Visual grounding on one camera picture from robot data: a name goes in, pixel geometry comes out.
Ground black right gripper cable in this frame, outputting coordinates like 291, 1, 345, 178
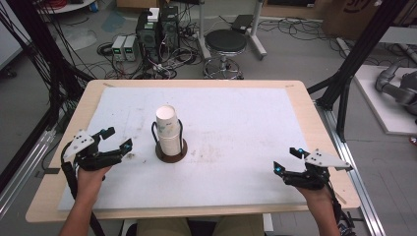
323, 170, 359, 236

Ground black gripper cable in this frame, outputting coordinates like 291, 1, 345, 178
323, 170, 359, 236
60, 141, 106, 236

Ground white round table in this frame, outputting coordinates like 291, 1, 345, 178
36, 0, 96, 15

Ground grey bench power supply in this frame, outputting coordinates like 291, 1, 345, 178
123, 33, 139, 63
111, 34, 128, 63

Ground black floor cables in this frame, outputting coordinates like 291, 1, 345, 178
257, 17, 342, 51

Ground white table mat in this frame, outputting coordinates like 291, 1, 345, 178
57, 86, 310, 211

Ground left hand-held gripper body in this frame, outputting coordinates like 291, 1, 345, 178
63, 130, 123, 172

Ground brown cardboard box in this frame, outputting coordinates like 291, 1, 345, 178
322, 0, 417, 41

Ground tangle of floor cables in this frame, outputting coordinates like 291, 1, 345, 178
95, 19, 206, 81

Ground white floor board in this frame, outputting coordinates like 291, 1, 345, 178
353, 64, 417, 137

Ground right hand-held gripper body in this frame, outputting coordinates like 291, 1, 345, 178
284, 148, 354, 192

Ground black metal frame with cables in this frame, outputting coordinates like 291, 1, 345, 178
0, 0, 96, 195

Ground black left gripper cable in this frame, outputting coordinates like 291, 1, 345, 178
60, 141, 106, 236

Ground small white box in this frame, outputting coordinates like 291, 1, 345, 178
147, 7, 161, 24

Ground black round stool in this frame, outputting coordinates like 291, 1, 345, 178
203, 29, 248, 81

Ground brown cup holder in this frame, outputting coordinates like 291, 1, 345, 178
150, 119, 189, 164

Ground black flat device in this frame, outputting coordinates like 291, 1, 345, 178
230, 14, 255, 34

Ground light wooden table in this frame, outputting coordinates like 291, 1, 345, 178
25, 79, 362, 224

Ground black computer tower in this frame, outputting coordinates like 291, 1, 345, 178
159, 5, 181, 51
135, 11, 162, 64

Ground stack of white paper cups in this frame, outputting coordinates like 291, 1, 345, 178
154, 104, 183, 157

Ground person's right hand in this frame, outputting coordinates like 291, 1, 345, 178
296, 186, 334, 211

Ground person's left hand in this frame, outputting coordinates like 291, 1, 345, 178
74, 165, 113, 207

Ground aluminium rail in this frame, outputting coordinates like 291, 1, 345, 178
315, 103, 388, 236
0, 128, 57, 219

